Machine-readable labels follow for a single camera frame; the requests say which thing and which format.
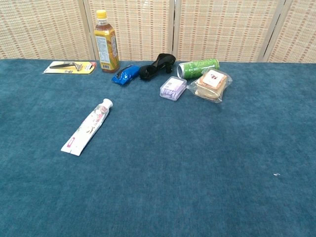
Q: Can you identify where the white floral toothpaste tube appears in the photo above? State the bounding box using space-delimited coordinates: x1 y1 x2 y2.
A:
60 103 111 157

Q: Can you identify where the yellow tea bottle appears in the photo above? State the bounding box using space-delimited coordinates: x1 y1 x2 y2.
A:
94 9 120 74

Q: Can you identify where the purple floss pick box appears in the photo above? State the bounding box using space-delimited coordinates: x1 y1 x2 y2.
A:
159 76 187 103

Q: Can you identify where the teal felt table cover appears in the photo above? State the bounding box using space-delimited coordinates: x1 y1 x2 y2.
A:
0 58 316 237

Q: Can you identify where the blue snack packet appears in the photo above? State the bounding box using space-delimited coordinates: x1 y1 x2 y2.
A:
111 65 141 86

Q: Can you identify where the sandwich in clear bag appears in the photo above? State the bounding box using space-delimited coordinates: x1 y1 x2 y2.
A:
187 68 233 104

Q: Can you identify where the green drink can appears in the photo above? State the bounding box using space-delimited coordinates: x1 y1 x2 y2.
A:
176 58 220 80

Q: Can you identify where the razor in yellow blister pack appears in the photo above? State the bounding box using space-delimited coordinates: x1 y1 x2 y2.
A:
43 60 98 76

